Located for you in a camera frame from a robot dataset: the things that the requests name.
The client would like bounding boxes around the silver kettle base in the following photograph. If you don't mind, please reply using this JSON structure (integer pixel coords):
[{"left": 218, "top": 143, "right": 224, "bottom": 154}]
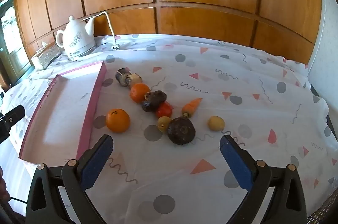
[{"left": 66, "top": 45, "right": 99, "bottom": 62}]

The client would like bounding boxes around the white power cord with plug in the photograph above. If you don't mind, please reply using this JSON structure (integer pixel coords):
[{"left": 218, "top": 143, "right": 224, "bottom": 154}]
[{"left": 79, "top": 11, "right": 121, "bottom": 51}]

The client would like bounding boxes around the small greenish yellow fruit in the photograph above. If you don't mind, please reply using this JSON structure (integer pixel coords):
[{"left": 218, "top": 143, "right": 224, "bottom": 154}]
[{"left": 157, "top": 116, "right": 172, "bottom": 132}]

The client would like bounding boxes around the small carrot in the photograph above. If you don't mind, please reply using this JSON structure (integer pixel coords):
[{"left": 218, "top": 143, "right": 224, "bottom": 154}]
[{"left": 181, "top": 98, "right": 203, "bottom": 118}]

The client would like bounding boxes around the wooden door with glass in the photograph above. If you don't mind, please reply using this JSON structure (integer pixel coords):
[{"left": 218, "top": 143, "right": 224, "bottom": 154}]
[{"left": 0, "top": 0, "right": 30, "bottom": 88}]

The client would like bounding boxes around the yellow potato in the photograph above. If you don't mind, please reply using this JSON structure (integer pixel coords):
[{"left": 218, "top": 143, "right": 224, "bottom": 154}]
[{"left": 208, "top": 115, "right": 225, "bottom": 132}]

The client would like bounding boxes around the woven chair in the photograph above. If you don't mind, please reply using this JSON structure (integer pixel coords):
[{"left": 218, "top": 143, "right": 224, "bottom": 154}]
[{"left": 308, "top": 191, "right": 338, "bottom": 224}]

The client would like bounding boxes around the white patterned tablecloth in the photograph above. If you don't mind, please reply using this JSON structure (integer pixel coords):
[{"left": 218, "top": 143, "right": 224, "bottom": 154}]
[{"left": 0, "top": 34, "right": 338, "bottom": 224}]

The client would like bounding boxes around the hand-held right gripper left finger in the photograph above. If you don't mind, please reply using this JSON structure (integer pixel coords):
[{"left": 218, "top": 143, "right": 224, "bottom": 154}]
[{"left": 25, "top": 134, "right": 114, "bottom": 224}]

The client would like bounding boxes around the pink shallow tray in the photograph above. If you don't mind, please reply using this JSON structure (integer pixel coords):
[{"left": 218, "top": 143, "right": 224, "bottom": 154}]
[{"left": 19, "top": 60, "right": 107, "bottom": 161}]

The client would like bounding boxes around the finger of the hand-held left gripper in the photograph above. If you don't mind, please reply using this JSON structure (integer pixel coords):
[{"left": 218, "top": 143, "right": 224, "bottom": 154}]
[{"left": 0, "top": 105, "right": 26, "bottom": 146}]

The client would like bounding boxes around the red tomato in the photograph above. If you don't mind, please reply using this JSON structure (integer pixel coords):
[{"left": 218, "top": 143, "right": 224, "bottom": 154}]
[{"left": 155, "top": 102, "right": 174, "bottom": 119}]

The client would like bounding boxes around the ornate golden tissue box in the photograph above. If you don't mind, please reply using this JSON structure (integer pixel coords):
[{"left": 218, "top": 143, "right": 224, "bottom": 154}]
[{"left": 31, "top": 42, "right": 61, "bottom": 70}]

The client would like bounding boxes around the white ceramic electric kettle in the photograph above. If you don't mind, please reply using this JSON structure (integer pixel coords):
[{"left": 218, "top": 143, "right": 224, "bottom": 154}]
[{"left": 56, "top": 15, "right": 96, "bottom": 59}]

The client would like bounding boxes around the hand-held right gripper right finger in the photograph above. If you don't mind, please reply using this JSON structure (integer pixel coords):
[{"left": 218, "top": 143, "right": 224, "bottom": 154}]
[{"left": 220, "top": 135, "right": 308, "bottom": 224}]

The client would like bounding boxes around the orange tangerine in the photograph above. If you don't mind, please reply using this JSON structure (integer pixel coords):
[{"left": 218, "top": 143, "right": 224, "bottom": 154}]
[
  {"left": 129, "top": 83, "right": 150, "bottom": 103},
  {"left": 106, "top": 108, "right": 131, "bottom": 133}
]

